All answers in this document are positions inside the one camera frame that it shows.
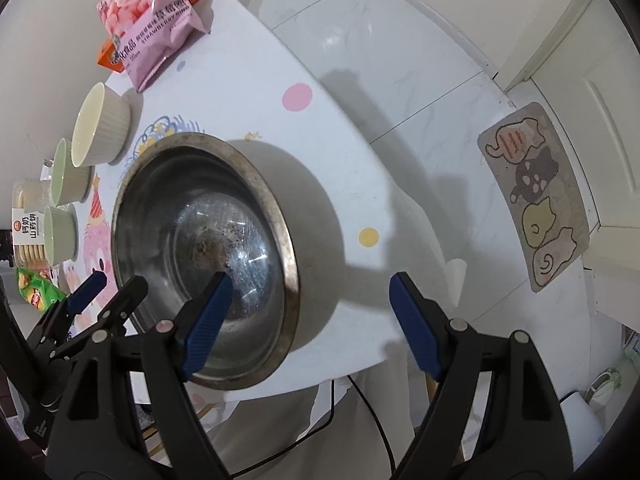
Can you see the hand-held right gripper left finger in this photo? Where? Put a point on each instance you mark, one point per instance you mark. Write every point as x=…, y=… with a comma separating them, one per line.
x=207, y=325

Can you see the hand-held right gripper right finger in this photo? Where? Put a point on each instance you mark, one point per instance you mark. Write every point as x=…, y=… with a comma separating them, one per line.
x=415, y=325

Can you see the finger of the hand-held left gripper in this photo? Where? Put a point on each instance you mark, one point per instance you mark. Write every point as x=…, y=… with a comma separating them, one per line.
x=87, y=292
x=125, y=300

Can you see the green ribbed ceramic bowl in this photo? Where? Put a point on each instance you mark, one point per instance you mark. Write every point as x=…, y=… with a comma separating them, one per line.
x=75, y=180
x=62, y=232

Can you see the large stained steel bowl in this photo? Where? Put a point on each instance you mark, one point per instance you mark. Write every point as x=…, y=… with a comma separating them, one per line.
x=175, y=200

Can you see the green potato chips bag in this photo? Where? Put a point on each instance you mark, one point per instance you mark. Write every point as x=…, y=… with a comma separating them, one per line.
x=37, y=292

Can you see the wooden table leg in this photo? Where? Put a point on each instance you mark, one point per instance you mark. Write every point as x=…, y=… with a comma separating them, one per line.
x=431, y=385

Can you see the clear round cookie package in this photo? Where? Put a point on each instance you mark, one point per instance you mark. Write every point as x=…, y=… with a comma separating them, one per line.
x=27, y=240

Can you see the clear drinking glass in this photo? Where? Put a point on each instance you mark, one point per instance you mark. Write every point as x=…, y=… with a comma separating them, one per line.
x=49, y=170

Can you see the white ribbed ceramic bowl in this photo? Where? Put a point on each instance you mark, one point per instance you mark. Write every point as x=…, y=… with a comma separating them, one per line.
x=102, y=125

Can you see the cat print floor mat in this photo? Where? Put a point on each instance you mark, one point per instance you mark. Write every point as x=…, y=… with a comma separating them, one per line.
x=535, y=200

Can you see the white appliance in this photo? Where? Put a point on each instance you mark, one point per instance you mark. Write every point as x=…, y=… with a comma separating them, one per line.
x=582, y=425

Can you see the orange snack box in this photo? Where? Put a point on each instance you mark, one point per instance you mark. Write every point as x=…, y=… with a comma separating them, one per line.
x=107, y=57

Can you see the white door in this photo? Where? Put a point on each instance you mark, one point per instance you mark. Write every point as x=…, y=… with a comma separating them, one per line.
x=610, y=135

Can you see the pink snack bag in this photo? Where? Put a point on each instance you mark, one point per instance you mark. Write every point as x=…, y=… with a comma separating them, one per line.
x=150, y=25

